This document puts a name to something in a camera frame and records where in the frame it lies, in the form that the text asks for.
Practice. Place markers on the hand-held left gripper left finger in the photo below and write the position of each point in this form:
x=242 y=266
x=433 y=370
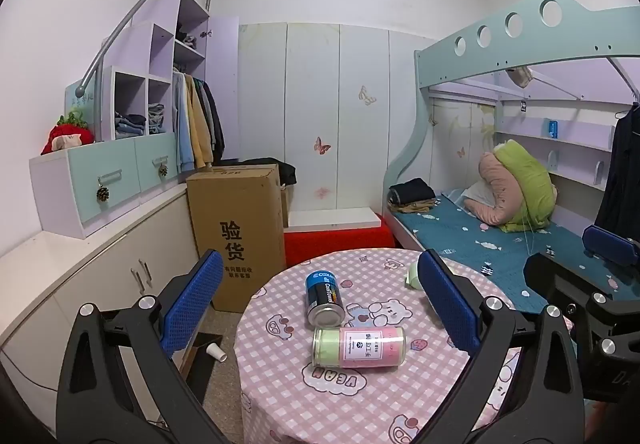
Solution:
x=192 y=304

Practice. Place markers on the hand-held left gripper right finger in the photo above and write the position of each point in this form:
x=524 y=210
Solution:
x=447 y=304

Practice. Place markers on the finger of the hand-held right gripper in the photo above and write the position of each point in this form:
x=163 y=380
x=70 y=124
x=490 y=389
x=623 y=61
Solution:
x=611 y=244
x=560 y=274

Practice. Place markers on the pink and green clear cup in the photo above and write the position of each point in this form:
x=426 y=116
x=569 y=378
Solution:
x=357 y=346

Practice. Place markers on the blue metal can cup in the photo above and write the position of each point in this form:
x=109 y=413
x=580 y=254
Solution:
x=325 y=296

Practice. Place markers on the light green cup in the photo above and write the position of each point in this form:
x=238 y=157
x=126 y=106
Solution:
x=412 y=276

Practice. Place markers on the white paper cup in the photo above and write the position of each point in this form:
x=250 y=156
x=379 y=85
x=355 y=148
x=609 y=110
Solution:
x=215 y=353

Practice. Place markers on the teal printed bed sheet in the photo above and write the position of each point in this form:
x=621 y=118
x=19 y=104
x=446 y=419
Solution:
x=450 y=234

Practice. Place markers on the dark floor board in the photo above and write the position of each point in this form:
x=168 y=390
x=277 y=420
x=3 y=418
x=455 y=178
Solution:
x=200 y=374

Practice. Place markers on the dark hanging garment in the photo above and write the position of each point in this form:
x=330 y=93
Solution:
x=620 y=164

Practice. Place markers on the pink and green rolled blanket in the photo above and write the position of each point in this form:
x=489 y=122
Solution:
x=525 y=184

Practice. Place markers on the tall cardboard box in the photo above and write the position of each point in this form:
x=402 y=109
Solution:
x=235 y=209

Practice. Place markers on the round table with pink checked cloth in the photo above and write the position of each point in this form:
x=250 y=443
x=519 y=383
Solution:
x=395 y=399

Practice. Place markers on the white pillow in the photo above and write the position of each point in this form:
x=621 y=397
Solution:
x=477 y=196

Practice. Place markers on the folded dark clothes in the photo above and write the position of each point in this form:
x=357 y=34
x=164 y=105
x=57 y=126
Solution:
x=412 y=191

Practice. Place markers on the red cloth platform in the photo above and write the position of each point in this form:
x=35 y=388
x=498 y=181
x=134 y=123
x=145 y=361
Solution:
x=340 y=243

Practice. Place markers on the small blue holder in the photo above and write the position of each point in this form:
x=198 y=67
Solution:
x=552 y=129

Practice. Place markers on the low white cabinet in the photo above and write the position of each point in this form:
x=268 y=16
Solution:
x=60 y=284

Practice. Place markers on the pine cone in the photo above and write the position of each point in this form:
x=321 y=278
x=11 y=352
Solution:
x=163 y=171
x=102 y=194

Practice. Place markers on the white flat board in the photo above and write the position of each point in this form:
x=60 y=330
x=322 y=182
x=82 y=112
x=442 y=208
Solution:
x=332 y=218

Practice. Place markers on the black clothes pile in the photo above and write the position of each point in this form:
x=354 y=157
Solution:
x=280 y=169

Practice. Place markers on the mint drawer unit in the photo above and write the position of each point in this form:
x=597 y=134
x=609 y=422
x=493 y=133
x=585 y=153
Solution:
x=75 y=184

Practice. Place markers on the yellow hanging coat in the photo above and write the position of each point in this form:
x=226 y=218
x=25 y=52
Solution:
x=200 y=129

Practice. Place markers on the light blue hanging shirt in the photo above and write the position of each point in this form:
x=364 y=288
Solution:
x=181 y=124

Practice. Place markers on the dark hanging coats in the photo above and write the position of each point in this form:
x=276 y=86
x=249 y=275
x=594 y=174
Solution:
x=216 y=119

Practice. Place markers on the folded grey clothes stack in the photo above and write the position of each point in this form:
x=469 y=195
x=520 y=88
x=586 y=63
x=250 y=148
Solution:
x=155 y=119

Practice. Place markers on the folded blue clothes stack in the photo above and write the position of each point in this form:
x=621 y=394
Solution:
x=129 y=125

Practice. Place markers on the beige hanging pouch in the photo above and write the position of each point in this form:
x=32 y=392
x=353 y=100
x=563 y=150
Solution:
x=519 y=76

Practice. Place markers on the red plush toy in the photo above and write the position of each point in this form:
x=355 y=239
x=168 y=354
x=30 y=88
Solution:
x=67 y=137

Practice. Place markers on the purple wardrobe door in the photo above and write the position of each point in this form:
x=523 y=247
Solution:
x=222 y=84

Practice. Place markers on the mint drawing board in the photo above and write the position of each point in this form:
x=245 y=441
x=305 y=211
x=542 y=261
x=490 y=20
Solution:
x=80 y=104

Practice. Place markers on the mint bunk bed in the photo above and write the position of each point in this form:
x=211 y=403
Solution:
x=450 y=59

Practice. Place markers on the white wardrobe with butterfly stickers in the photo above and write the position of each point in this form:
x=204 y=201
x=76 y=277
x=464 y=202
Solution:
x=310 y=89

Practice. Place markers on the purple stair shelf unit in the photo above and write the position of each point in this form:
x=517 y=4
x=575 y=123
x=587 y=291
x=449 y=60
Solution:
x=160 y=49

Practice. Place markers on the grey metal handrail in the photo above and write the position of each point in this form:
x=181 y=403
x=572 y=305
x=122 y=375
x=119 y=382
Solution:
x=120 y=32

